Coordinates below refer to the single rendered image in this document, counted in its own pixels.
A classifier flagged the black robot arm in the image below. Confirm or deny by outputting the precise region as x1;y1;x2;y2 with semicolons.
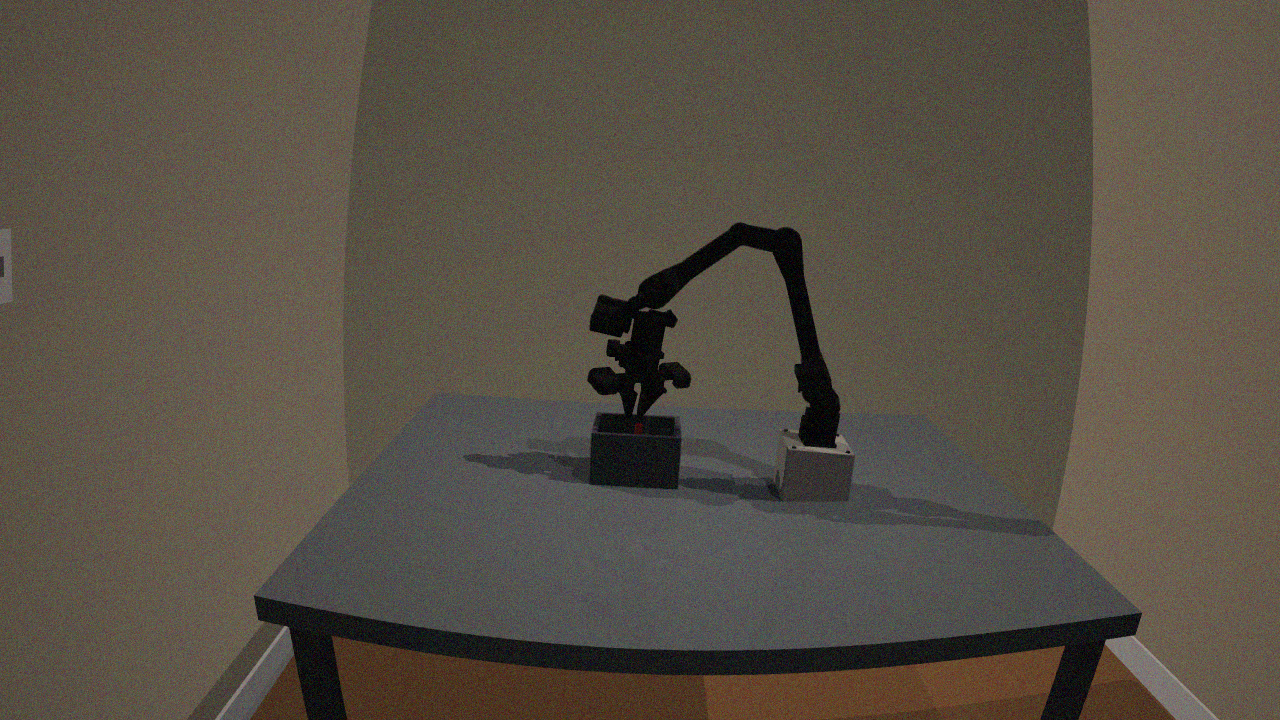
589;222;840;448

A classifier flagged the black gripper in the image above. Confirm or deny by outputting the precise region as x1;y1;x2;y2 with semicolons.
588;341;691;420

